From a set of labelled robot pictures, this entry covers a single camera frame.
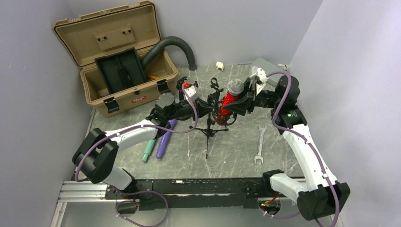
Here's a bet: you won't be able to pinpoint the black round-base mic stand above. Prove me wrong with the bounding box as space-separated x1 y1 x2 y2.
175 77 199 121

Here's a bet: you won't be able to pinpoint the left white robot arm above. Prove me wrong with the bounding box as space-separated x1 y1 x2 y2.
72 93 214 199

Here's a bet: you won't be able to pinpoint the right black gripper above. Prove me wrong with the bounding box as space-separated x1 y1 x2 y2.
223 78 282 115

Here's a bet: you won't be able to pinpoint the black tripod shock-mount stand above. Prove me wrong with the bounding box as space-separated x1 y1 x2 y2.
207 93 238 126

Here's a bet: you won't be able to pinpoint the silver open-end wrench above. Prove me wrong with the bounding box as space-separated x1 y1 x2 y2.
253 124 267 165

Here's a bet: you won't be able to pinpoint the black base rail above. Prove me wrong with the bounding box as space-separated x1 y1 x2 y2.
105 177 278 211

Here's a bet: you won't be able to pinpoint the aluminium extrusion frame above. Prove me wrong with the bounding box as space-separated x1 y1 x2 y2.
50 108 110 227

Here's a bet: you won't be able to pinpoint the small white pipe fitting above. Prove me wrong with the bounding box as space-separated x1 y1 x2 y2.
216 61 224 72

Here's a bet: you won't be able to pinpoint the black tripod mic stand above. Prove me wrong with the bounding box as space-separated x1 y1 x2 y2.
189 78 228 159

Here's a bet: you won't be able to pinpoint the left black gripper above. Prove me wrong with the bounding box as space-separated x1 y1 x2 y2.
166 97 215 122

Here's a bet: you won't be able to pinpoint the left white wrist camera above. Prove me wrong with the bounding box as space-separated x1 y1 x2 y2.
183 82 200 102

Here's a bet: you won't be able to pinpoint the red microphone silver grille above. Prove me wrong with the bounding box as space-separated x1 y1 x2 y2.
217 79 244 126

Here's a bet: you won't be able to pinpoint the black corrugated hose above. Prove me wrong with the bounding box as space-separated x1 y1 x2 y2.
140 36 198 71

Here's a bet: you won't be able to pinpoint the purple microphone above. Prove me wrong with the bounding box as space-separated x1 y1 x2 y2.
156 131 173 159

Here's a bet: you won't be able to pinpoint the mint green microphone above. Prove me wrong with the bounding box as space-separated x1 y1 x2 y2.
142 140 157 163

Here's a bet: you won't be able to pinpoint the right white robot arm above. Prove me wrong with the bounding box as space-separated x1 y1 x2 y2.
218 75 350 223

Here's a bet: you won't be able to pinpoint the tan plastic tool case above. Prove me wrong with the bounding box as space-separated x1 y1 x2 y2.
53 0 178 118

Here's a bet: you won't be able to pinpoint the grey rectangular block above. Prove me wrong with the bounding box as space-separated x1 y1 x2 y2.
250 57 284 86

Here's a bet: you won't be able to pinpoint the black tray in case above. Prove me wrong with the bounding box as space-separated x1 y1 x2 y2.
95 48 147 94

